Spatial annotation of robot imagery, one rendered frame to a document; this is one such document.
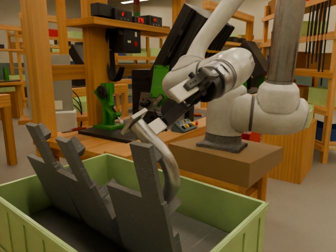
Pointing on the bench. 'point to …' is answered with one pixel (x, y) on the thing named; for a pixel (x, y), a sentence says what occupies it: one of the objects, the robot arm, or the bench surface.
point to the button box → (182, 127)
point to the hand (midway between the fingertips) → (160, 115)
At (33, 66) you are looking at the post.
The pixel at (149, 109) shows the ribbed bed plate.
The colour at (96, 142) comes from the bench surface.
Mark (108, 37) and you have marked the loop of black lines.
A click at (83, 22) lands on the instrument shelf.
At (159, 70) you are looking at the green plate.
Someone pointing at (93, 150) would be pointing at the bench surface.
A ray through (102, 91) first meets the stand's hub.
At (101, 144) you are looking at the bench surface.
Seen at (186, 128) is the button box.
